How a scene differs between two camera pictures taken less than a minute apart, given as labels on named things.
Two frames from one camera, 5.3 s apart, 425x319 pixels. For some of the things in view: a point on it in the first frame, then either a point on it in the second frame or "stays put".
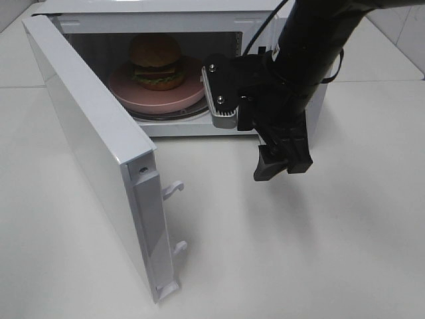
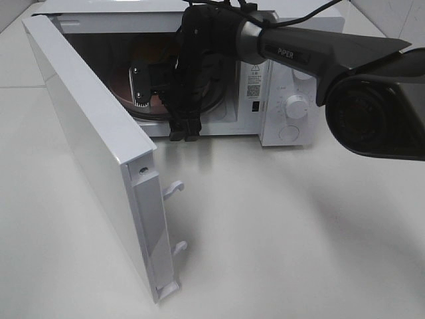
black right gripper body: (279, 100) -> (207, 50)
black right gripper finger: (225, 80) -> (147, 80)
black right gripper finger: (283, 145) -> (184, 107)
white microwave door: (122, 161) stays put
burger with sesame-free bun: (157, 62) stays put
